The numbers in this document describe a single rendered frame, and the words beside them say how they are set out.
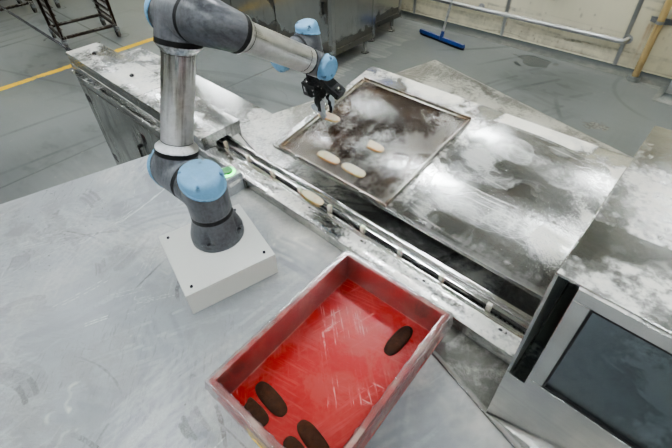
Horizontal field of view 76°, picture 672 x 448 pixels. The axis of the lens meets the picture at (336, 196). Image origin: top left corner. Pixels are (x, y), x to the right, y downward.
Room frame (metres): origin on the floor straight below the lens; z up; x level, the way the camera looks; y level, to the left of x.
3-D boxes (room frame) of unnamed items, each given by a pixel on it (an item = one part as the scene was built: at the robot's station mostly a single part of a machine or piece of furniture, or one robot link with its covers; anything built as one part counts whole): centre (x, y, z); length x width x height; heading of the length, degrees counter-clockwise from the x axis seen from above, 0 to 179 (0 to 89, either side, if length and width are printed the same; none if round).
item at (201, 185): (0.88, 0.35, 1.07); 0.13 x 0.12 x 0.14; 48
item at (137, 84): (1.85, 0.88, 0.89); 1.25 x 0.18 x 0.09; 46
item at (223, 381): (0.49, 0.01, 0.88); 0.49 x 0.34 x 0.10; 139
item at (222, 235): (0.88, 0.35, 0.95); 0.15 x 0.15 x 0.10
